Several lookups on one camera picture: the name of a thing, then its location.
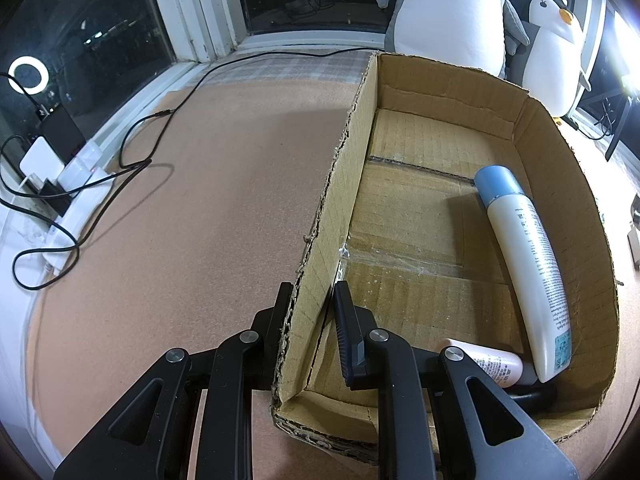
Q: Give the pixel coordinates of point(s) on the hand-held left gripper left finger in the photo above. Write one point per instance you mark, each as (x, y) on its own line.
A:
(280, 320)

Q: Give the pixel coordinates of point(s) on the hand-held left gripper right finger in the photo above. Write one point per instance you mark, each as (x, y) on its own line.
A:
(345, 330)

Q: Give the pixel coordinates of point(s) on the cardboard box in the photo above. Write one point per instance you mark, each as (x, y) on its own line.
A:
(425, 240)

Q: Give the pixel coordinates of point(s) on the pink lip balm tube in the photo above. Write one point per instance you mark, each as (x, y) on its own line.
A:
(495, 362)

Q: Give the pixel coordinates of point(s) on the white bottle with blue cap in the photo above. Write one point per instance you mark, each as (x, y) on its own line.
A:
(530, 260)

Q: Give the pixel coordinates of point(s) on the white power strip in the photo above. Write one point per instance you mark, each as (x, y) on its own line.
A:
(82, 195)

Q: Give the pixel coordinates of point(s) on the checked cloth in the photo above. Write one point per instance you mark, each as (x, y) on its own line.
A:
(280, 65)

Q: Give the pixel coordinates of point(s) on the black plug adapter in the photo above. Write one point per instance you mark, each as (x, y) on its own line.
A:
(55, 195)

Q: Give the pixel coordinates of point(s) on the white square charger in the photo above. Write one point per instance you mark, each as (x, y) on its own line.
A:
(42, 165)

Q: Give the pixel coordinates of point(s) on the black phone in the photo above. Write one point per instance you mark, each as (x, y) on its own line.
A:
(62, 130)

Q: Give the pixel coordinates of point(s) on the large penguin plush toy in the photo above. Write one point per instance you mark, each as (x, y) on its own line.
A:
(450, 15)

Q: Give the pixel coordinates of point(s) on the small penguin plush toy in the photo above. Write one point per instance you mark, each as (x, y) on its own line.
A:
(550, 55)

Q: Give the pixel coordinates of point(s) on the white window frame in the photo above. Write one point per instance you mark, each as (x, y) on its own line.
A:
(200, 10)

